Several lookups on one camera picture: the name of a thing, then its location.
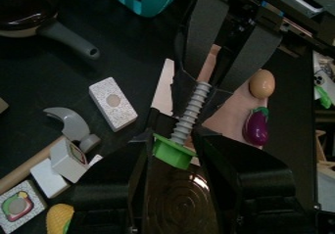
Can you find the yellow toy corn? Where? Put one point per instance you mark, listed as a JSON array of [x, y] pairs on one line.
[[59, 217]]

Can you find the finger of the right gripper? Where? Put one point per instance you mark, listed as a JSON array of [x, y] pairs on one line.
[[257, 55], [205, 25]]

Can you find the plain white flat block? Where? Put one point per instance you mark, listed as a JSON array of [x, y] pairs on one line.
[[46, 179]]

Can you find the green head grey toy screw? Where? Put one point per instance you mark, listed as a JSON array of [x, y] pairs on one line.
[[174, 151]]

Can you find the brown toy egg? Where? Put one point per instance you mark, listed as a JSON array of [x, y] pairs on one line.
[[262, 84]]

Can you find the small bright green object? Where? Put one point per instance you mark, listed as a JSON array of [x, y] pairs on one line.
[[325, 99]]

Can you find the light grey object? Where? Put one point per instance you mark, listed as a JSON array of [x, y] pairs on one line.
[[326, 189]]

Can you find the white cube picture block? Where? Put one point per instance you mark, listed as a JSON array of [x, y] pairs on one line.
[[64, 161]]

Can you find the teal plastic basket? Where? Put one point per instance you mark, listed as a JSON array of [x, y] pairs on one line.
[[153, 3]]

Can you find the tan wooden furniture piece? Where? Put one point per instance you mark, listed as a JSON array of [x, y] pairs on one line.
[[328, 166]]

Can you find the white block with food picture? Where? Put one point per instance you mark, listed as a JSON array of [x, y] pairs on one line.
[[18, 207]]

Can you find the grey wooden toy hammer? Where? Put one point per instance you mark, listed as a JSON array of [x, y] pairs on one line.
[[70, 123]]

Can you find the light wooden tray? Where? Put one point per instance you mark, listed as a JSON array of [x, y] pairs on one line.
[[234, 114]]

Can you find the purple toy eggplant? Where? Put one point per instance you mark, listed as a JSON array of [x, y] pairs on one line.
[[256, 129]]

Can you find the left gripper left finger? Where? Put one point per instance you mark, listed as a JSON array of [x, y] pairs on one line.
[[174, 198]]

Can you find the white speckled wooden block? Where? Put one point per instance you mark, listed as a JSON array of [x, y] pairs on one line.
[[125, 114]]

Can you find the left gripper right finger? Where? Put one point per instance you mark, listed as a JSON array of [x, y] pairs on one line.
[[253, 185]]

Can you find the white object with black dots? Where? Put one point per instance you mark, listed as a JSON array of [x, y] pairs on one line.
[[321, 79]]

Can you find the small tan wooden piece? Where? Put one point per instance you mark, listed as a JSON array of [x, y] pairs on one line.
[[3, 106]]

